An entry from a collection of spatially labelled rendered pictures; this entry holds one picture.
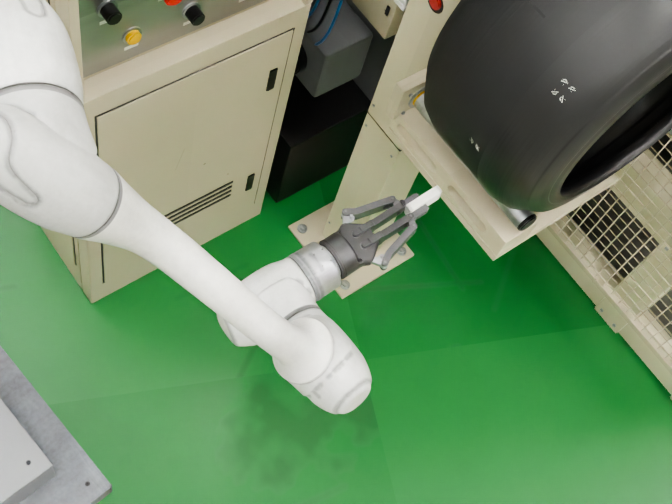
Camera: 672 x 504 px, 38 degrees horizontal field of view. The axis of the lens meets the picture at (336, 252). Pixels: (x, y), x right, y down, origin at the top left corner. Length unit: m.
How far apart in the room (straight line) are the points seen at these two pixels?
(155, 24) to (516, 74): 0.72
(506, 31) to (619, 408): 1.57
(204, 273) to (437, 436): 1.43
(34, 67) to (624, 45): 0.82
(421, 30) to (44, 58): 0.99
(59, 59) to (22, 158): 0.16
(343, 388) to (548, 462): 1.35
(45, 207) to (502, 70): 0.75
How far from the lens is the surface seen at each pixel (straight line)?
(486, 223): 1.93
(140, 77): 1.92
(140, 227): 1.26
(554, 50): 1.51
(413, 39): 2.04
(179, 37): 1.99
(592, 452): 2.80
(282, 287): 1.56
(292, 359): 1.43
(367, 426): 2.61
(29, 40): 1.22
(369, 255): 1.64
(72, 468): 1.84
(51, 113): 1.16
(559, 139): 1.54
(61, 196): 1.14
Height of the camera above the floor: 2.43
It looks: 60 degrees down
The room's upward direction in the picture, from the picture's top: 22 degrees clockwise
